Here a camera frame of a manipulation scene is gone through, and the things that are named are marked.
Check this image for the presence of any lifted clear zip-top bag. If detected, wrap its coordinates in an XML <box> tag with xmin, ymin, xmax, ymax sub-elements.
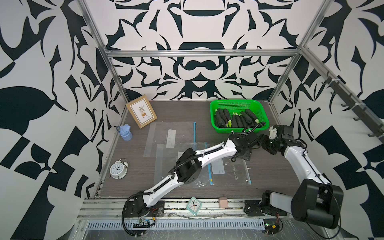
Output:
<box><xmin>208</xmin><ymin>157</ymin><xmax>252</xmax><ymax>187</ymax></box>

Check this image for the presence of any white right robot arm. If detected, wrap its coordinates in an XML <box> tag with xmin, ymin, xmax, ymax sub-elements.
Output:
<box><xmin>260</xmin><ymin>135</ymin><xmax>344</xmax><ymax>229</ymax></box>

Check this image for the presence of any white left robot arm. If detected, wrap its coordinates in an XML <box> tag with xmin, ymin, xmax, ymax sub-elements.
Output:
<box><xmin>123</xmin><ymin>132</ymin><xmax>261</xmax><ymax>215</ymax></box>

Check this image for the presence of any near clear zip-top bag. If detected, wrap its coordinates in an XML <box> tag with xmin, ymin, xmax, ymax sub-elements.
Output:
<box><xmin>154</xmin><ymin>142</ymin><xmax>212</xmax><ymax>189</ymax></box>

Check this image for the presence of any far clear zip-top bag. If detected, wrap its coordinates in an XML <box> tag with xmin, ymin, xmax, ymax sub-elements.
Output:
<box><xmin>144</xmin><ymin>122</ymin><xmax>195</xmax><ymax>157</ymax></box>

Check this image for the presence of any green plastic basket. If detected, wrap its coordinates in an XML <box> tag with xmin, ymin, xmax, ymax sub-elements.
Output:
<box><xmin>210</xmin><ymin>100</ymin><xmax>270</xmax><ymax>134</ymax></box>

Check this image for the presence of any small pink block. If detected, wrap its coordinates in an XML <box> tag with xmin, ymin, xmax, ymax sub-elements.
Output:
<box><xmin>219</xmin><ymin>197</ymin><xmax>229</xmax><ymax>209</ymax></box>

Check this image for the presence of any mint square clock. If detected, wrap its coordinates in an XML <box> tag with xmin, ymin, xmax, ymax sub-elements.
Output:
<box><xmin>187</xmin><ymin>197</ymin><xmax>202</xmax><ymax>216</ymax></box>

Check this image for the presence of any gold framed plant picture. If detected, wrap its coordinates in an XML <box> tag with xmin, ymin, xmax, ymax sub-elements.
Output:
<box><xmin>126</xmin><ymin>95</ymin><xmax>157</xmax><ymax>129</ymax></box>

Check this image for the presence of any white twin-bell alarm clock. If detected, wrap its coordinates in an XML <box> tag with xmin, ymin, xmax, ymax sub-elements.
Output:
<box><xmin>109</xmin><ymin>159</ymin><xmax>129</xmax><ymax>180</ymax></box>

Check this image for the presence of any small green circuit board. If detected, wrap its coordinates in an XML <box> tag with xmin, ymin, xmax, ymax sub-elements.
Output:
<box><xmin>136</xmin><ymin>219</ymin><xmax>156</xmax><ymax>228</ymax></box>

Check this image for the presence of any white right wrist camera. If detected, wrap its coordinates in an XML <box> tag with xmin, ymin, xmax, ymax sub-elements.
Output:
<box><xmin>269</xmin><ymin>126</ymin><xmax>278</xmax><ymax>140</ymax></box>

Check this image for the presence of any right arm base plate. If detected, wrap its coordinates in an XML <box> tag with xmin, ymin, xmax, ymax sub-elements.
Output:
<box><xmin>243</xmin><ymin>200</ymin><xmax>287</xmax><ymax>217</ymax></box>

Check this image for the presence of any white perforated cable duct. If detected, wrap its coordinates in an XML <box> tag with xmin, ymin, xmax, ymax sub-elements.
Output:
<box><xmin>87</xmin><ymin>219</ymin><xmax>265</xmax><ymax>231</ymax></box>

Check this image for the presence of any black wall hook rail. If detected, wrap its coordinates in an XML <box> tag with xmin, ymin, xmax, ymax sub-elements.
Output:
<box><xmin>322</xmin><ymin>71</ymin><xmax>384</xmax><ymax>144</ymax></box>

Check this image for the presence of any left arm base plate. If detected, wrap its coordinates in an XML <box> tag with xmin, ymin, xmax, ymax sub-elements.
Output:
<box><xmin>122</xmin><ymin>199</ymin><xmax>165</xmax><ymax>218</ymax></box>

